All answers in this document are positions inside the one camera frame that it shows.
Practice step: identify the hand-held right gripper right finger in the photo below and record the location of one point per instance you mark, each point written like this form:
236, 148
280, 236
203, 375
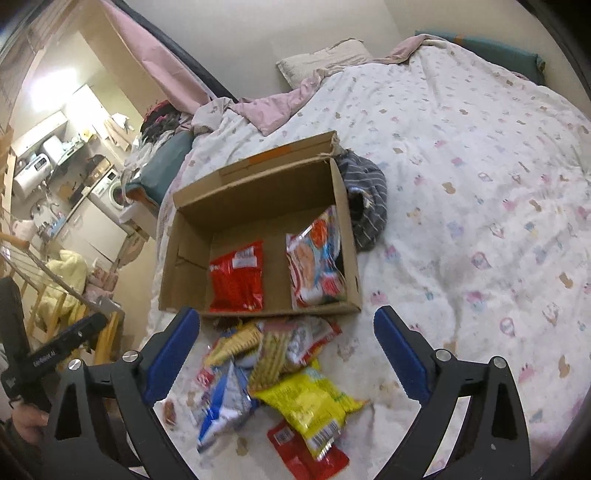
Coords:
399, 350

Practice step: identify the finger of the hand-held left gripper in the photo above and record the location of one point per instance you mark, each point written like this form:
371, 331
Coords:
90, 325

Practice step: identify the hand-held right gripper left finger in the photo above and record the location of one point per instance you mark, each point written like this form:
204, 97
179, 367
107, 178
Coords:
173, 350

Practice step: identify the pink cartoon snack packet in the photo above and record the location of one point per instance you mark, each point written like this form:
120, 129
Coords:
203, 381

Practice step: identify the yellow cracker packet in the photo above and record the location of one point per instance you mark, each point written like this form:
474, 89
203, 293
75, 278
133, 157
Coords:
235, 344

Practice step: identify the blue snack packet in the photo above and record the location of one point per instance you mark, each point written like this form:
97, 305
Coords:
226, 410

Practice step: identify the plain red snack packet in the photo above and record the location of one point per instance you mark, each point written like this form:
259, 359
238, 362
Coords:
235, 286

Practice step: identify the clear stick biscuit packet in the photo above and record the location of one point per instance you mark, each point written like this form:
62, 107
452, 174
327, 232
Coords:
272, 360

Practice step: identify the yellow snack packet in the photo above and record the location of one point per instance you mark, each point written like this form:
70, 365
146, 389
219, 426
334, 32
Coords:
309, 406

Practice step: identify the pink white snack packet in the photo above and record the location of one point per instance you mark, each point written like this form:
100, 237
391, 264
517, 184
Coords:
314, 258

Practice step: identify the red barcode snack packet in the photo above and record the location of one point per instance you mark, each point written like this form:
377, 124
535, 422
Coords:
295, 454

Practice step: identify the cardboard box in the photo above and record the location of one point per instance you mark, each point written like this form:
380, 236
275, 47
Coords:
258, 198

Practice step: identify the person's left hand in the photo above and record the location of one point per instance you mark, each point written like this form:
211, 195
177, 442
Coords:
25, 422

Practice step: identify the pale yellow cloth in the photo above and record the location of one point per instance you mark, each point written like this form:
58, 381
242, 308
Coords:
69, 270

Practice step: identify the small brown snack packet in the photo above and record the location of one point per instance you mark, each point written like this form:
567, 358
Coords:
171, 412

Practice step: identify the white kitchen cabinet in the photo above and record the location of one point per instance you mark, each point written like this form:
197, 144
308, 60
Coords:
97, 226

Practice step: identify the clothes drying rack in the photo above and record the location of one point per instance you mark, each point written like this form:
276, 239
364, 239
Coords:
18, 241

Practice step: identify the white bedside shelf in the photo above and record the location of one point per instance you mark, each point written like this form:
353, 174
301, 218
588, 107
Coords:
134, 214

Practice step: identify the white washing machine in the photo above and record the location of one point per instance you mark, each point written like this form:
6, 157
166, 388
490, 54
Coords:
115, 189

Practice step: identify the grey striped cloth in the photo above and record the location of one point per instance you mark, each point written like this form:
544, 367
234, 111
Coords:
369, 203

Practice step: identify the printed white quilt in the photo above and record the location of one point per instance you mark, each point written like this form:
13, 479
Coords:
461, 207

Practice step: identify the white water heater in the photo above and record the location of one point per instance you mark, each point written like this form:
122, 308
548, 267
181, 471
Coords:
27, 177

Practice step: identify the white floral cloth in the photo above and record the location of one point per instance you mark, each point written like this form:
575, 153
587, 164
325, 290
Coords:
138, 154

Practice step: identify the white kitchen appliance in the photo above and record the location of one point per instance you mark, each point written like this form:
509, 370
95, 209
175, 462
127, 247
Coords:
53, 148

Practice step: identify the beige hanging cloth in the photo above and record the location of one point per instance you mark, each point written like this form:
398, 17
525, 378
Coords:
117, 131

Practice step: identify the pile of dark clothes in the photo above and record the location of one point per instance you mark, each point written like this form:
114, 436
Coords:
159, 120

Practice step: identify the pink blanket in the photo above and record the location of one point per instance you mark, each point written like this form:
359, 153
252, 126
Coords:
272, 110

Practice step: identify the black pole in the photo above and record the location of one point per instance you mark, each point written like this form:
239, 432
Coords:
217, 83

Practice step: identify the pink curtain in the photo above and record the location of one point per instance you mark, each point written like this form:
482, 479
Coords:
157, 60

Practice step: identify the beige pillow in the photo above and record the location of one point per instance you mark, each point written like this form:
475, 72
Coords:
314, 57

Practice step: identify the teal cushion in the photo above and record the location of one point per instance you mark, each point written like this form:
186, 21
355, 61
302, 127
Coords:
498, 50

